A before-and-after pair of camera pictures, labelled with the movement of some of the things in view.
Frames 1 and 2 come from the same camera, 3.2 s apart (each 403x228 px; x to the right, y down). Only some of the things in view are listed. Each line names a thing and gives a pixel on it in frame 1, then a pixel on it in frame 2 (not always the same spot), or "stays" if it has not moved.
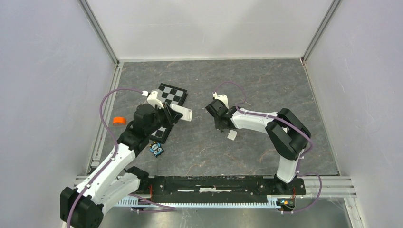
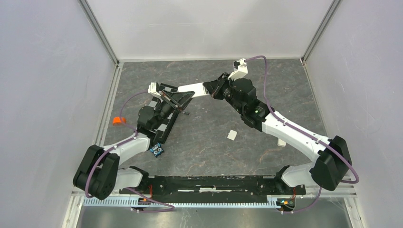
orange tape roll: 119,120 stays
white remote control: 187,112 to 198,88
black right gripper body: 218,125 to 226,90
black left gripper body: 163,117 to 168,100
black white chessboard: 171,95 stays
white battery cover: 232,135 stays
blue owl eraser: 156,148 stays
